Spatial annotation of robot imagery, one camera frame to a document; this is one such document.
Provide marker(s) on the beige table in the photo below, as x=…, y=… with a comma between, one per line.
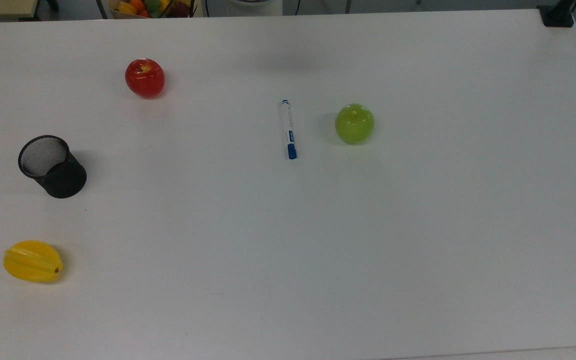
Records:
x=0, y=7

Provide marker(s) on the blue white marker pen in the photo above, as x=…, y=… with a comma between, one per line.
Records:
x=288, y=129

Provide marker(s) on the yellow starfruit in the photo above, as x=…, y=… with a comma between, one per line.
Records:
x=32, y=261

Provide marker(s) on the basket of toy fruit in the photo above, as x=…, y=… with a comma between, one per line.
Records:
x=153, y=7

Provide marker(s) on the green apple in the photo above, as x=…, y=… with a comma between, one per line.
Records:
x=354, y=123

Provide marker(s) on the red apple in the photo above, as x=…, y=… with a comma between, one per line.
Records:
x=145, y=78

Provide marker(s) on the black mesh pen cup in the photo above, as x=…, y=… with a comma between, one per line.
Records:
x=60, y=175

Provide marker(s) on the black clamp base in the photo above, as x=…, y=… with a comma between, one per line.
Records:
x=558, y=15

